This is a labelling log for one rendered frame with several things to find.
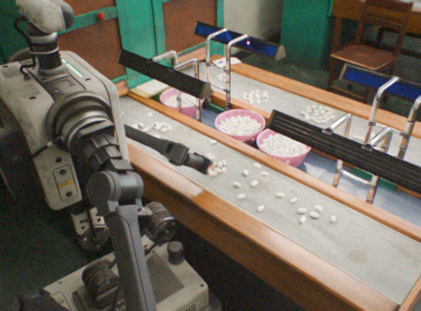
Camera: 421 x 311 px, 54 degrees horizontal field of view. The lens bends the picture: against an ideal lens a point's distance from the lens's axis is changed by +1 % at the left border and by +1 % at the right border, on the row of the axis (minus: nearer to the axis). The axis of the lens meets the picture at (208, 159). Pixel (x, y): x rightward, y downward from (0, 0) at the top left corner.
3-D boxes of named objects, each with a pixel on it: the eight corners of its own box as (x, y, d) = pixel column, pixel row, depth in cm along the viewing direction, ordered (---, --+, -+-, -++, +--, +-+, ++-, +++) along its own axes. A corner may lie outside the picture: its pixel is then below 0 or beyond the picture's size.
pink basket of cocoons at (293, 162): (289, 180, 194) (290, 164, 188) (245, 157, 209) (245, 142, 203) (319, 155, 209) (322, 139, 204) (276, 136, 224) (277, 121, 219)
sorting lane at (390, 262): (399, 309, 134) (401, 305, 133) (84, 118, 236) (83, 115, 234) (434, 255, 151) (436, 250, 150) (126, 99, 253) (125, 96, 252)
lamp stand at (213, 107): (229, 119, 240) (229, 44, 214) (204, 107, 252) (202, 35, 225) (250, 106, 251) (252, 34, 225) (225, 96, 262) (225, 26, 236)
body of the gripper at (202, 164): (196, 152, 178) (186, 148, 172) (213, 161, 172) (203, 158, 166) (190, 165, 178) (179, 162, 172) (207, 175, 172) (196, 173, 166)
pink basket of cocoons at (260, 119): (256, 155, 211) (256, 139, 205) (207, 144, 219) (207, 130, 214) (270, 128, 231) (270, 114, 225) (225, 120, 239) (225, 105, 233)
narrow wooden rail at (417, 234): (428, 266, 155) (437, 246, 148) (127, 108, 257) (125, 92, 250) (434, 257, 158) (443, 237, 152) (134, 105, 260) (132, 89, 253)
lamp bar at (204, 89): (202, 101, 183) (201, 85, 178) (116, 63, 218) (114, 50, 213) (213, 94, 187) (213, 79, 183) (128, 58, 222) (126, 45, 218)
